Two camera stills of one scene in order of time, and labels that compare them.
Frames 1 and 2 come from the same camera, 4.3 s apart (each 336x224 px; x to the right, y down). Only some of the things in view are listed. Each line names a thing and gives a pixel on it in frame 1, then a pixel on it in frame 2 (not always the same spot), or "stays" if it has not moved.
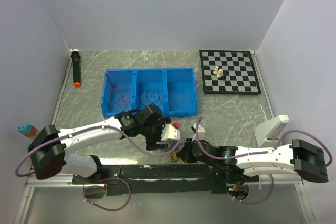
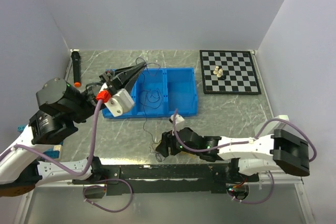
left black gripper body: [153, 132] → [111, 80]
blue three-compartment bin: [173, 89] stays
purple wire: [151, 96] stays
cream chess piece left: [216, 71] stays
